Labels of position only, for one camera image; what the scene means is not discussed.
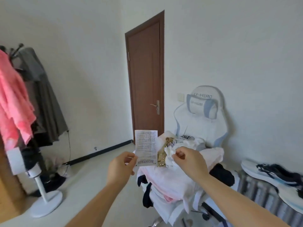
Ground person's right hand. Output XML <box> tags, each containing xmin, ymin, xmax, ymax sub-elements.
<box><xmin>172</xmin><ymin>147</ymin><xmax>213</xmax><ymax>185</ymax></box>

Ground person's left hand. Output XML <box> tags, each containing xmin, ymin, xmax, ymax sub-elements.
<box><xmin>106</xmin><ymin>152</ymin><xmax>139</xmax><ymax>187</ymax></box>

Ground white cloth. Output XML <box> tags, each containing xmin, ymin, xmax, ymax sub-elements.
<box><xmin>164</xmin><ymin>145</ymin><xmax>183</xmax><ymax>169</ymax></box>

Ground white printed paper leaflet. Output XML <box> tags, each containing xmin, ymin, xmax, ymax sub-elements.
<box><xmin>134</xmin><ymin>129</ymin><xmax>159</xmax><ymax>168</ymax></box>

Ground person's right forearm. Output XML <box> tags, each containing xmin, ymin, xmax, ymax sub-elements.
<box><xmin>201</xmin><ymin>174</ymin><xmax>292</xmax><ymax>227</ymax></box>

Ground person's left forearm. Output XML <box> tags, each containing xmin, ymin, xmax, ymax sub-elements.
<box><xmin>63</xmin><ymin>181</ymin><xmax>132</xmax><ymax>227</ymax></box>

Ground gold sequin garment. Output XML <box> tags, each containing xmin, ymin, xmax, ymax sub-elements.
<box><xmin>157</xmin><ymin>137</ymin><xmax>176</xmax><ymax>167</ymax></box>

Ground pile of white clothes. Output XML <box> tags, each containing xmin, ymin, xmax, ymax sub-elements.
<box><xmin>137</xmin><ymin>131</ymin><xmax>224</xmax><ymax>224</ymax></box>

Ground black baseboard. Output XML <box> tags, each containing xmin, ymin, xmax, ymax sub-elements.
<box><xmin>69</xmin><ymin>139</ymin><xmax>133</xmax><ymax>166</ymax></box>

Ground pale pink garment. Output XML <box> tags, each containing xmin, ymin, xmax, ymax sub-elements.
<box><xmin>199</xmin><ymin>148</ymin><xmax>224</xmax><ymax>169</ymax></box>

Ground white and blue gaming chair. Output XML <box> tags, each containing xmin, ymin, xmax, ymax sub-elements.
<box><xmin>142</xmin><ymin>85</ymin><xmax>240</xmax><ymax>227</ymax></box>

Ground dark navy garment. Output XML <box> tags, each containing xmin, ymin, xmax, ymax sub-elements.
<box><xmin>137</xmin><ymin>174</ymin><xmax>155</xmax><ymax>209</ymax></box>

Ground white chair headrest pillow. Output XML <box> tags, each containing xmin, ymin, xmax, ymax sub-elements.
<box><xmin>186</xmin><ymin>93</ymin><xmax>219</xmax><ymax>120</ymax></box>

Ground heap of clothes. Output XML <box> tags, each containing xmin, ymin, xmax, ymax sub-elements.
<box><xmin>30</xmin><ymin>155</ymin><xmax>74</xmax><ymax>198</ymax></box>

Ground brown wooden door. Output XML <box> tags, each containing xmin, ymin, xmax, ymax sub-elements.
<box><xmin>125</xmin><ymin>10</ymin><xmax>165</xmax><ymax>144</ymax></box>

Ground black hanging garment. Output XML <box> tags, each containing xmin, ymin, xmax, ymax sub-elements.
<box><xmin>22</xmin><ymin>119</ymin><xmax>53</xmax><ymax>148</ymax></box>

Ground grey radiator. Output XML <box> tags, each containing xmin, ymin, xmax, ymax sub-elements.
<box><xmin>237</xmin><ymin>170</ymin><xmax>303</xmax><ymax>227</ymax></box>

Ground white and black sneaker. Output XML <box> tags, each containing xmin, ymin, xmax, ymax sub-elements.
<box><xmin>276</xmin><ymin>184</ymin><xmax>303</xmax><ymax>214</ymax></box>
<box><xmin>241</xmin><ymin>160</ymin><xmax>303</xmax><ymax>187</ymax></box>

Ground white standing fan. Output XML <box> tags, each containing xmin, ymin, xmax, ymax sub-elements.
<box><xmin>6</xmin><ymin>149</ymin><xmax>63</xmax><ymax>218</ymax></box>

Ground grey hanging garment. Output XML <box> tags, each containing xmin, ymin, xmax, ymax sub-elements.
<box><xmin>18</xmin><ymin>47</ymin><xmax>69</xmax><ymax>143</ymax></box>

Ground brown wooden cabinet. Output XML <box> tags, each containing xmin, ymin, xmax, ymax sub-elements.
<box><xmin>0</xmin><ymin>132</ymin><xmax>28</xmax><ymax>221</ymax></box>

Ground bright pink hanging garment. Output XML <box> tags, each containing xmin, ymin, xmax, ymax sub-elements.
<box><xmin>0</xmin><ymin>49</ymin><xmax>37</xmax><ymax>151</ymax></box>

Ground metal door handle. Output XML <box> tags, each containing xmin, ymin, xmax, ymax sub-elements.
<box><xmin>150</xmin><ymin>100</ymin><xmax>160</xmax><ymax>115</ymax></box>

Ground black cable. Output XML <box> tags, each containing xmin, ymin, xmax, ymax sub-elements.
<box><xmin>62</xmin><ymin>130</ymin><xmax>72</xmax><ymax>166</ymax></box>

